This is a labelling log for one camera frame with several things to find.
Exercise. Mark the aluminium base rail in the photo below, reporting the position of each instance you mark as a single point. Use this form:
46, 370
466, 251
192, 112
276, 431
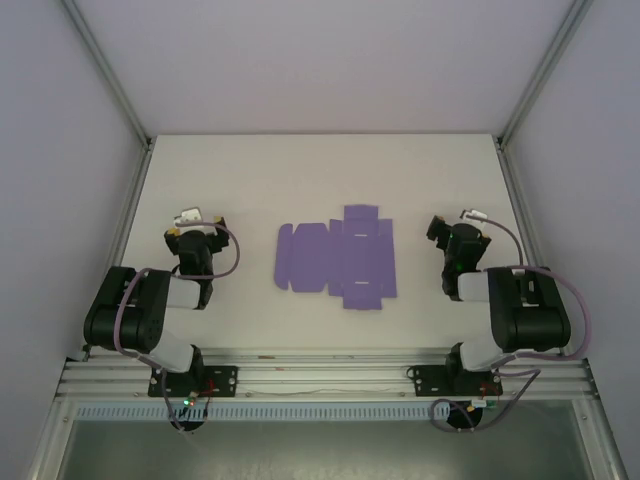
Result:
325, 372

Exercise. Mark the aluminium right corner post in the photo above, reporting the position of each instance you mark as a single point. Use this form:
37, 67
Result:
541, 75

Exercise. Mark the aluminium right side rail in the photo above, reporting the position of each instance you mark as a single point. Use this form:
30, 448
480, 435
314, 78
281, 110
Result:
515, 200

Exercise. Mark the aluminium left corner post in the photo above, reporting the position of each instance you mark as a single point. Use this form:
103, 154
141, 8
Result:
110, 75

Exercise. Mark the aluminium corner post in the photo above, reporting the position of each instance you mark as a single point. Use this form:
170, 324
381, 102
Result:
541, 75
110, 75

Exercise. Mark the grey metal panel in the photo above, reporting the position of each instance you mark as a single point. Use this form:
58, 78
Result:
325, 450

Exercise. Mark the purple cardboard box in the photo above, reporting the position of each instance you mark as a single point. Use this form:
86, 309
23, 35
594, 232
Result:
360, 260

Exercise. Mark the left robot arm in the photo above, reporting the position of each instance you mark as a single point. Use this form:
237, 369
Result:
125, 320

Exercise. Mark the small circuit board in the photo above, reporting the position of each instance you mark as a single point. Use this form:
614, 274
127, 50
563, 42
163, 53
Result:
190, 400
487, 403

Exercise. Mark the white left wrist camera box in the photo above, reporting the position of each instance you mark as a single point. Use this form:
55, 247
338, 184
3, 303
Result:
189, 216

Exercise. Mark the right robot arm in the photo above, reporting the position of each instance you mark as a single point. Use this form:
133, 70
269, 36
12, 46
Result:
530, 320

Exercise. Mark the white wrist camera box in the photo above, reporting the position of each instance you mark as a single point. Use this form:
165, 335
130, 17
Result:
472, 215
189, 216

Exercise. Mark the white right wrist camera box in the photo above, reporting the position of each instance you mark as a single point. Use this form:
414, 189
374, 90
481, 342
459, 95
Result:
472, 215

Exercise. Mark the aluminium left side rail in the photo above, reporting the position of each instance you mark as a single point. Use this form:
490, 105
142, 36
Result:
133, 200

